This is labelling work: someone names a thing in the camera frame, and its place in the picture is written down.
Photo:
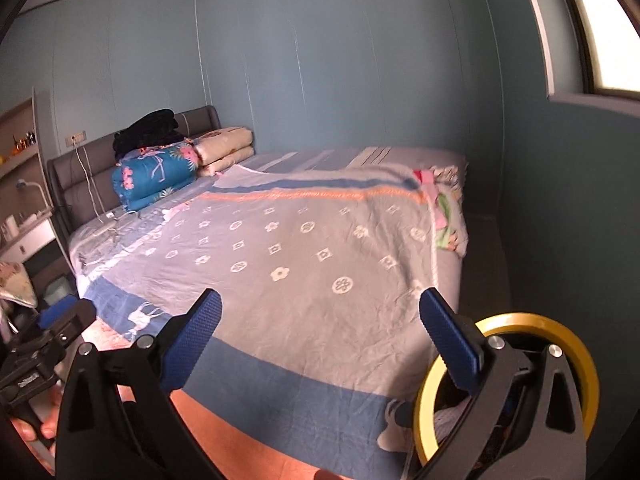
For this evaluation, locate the beige folded quilt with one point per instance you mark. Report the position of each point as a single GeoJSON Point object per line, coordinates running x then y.
{"type": "Point", "coordinates": [230, 160]}

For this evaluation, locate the grey patterned blanket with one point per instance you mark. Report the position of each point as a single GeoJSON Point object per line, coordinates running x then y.
{"type": "Point", "coordinates": [300, 240]}

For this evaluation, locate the window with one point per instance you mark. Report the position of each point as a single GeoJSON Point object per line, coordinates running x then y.
{"type": "Point", "coordinates": [605, 25]}

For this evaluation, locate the person's left hand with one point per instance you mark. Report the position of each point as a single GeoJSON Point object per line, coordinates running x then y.
{"type": "Point", "coordinates": [42, 430]}

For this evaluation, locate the green container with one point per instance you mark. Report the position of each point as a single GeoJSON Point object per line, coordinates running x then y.
{"type": "Point", "coordinates": [57, 292]}

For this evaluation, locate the beige stacked pillows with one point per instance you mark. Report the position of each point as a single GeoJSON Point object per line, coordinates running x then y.
{"type": "Point", "coordinates": [225, 141]}

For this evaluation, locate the cartoon printed sheet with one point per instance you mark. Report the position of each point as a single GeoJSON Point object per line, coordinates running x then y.
{"type": "Point", "coordinates": [450, 225]}

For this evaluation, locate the white bedside desk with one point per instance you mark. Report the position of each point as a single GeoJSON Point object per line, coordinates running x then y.
{"type": "Point", "coordinates": [30, 240]}

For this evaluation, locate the white desk lamp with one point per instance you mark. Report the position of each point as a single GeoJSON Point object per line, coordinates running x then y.
{"type": "Point", "coordinates": [35, 187]}

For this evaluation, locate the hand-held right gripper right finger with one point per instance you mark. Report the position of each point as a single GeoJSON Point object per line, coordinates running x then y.
{"type": "Point", "coordinates": [450, 345]}

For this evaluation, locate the black clothing pile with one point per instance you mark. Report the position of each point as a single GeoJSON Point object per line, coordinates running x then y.
{"type": "Point", "coordinates": [145, 132]}

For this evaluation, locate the blue floral folded quilt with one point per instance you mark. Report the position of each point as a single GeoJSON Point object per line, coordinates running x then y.
{"type": "Point", "coordinates": [150, 175]}

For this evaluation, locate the grey upholstered bed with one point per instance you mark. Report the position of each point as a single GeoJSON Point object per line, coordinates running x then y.
{"type": "Point", "coordinates": [85, 175]}

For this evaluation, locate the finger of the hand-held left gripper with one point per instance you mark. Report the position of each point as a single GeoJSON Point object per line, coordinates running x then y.
{"type": "Point", "coordinates": [57, 311]}

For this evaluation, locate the wall socket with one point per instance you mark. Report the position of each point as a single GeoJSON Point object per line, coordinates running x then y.
{"type": "Point", "coordinates": [76, 136]}

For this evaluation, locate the black bin with yellow rim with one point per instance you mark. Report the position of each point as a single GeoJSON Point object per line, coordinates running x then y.
{"type": "Point", "coordinates": [525, 321]}

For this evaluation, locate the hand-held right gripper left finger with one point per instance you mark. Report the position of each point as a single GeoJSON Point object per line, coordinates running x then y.
{"type": "Point", "coordinates": [192, 340]}

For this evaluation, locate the wooden wall shelf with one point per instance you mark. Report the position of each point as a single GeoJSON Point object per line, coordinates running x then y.
{"type": "Point", "coordinates": [20, 155]}

